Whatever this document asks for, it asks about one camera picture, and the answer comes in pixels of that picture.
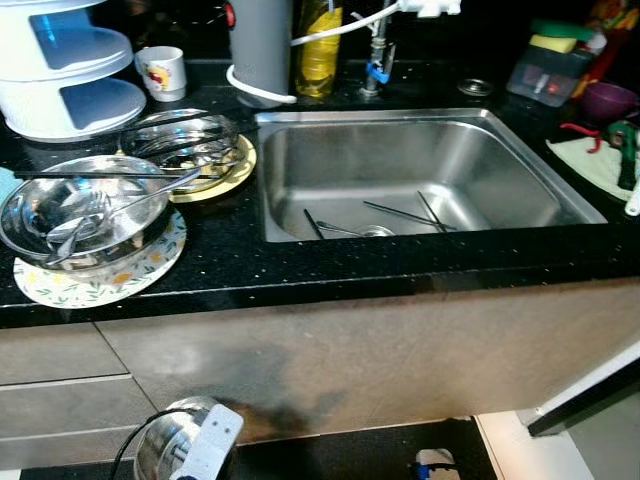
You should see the green kitchen tool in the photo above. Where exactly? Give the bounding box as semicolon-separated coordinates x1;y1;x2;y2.
606;119;640;192

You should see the red kitchen tool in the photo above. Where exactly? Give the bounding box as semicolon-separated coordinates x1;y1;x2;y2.
559;121;608;154

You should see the grey kitchen base cabinet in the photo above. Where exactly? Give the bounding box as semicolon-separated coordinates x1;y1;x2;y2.
0;275;640;471

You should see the pale green cloth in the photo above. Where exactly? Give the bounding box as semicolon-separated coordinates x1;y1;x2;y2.
544;133;640;207

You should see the purple bowl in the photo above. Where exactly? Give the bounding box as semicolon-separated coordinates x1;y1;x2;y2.
579;81;640;124

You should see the black counter side panel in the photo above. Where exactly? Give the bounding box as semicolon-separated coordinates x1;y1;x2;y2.
524;343;640;439

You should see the clear plastic container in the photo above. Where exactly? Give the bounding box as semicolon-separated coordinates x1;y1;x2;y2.
504;35;607;109

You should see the yellow green sponge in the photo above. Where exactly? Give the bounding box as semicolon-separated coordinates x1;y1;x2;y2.
527;17;598;57

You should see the red orange packet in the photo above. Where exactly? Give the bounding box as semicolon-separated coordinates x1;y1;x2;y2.
578;0;640;99

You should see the round metal counter cap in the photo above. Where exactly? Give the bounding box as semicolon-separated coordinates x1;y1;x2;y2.
457;77;495;99

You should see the stainless steel sink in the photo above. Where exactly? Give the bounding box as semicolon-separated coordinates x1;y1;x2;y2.
254;107;609;245

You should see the steel spoon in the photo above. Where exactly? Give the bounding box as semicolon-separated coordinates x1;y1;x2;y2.
45;168;204;269
316;219;398;239

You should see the steel water faucet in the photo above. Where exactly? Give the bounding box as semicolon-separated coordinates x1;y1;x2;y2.
356;8;399;99

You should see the yellow cooking oil bottle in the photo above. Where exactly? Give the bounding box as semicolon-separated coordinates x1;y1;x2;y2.
292;0;345;100

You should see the black floor mat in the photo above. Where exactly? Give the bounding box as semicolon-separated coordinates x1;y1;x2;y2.
18;414;501;480

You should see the yellow round plate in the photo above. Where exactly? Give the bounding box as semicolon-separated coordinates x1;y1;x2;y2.
117;133;258;205

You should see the grey cylindrical appliance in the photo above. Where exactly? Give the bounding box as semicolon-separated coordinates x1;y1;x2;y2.
224;0;298;107

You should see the clear glass bowl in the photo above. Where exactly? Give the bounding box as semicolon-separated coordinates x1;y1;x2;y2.
119;107;242;193

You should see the white printed cup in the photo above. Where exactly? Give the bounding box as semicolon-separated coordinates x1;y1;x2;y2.
134;45;189;104

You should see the wide steel bowl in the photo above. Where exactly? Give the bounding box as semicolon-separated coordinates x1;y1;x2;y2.
0;154;173;278

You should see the floral round plate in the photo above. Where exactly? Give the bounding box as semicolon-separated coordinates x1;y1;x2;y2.
12;207;189;310

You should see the steel fork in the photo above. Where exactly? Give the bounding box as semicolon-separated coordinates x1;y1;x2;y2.
60;190;116;251

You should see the grey drawer front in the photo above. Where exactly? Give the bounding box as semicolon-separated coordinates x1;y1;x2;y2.
0;321;131;388
0;376;159;441
0;428;151;473

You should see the white tiered storage rack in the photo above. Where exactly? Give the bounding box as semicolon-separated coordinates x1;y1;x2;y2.
0;0;149;144

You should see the white power cable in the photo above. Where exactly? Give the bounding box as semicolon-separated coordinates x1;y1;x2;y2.
224;0;463;109

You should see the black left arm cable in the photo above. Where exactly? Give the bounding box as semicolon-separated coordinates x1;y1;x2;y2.
107;406;193;480

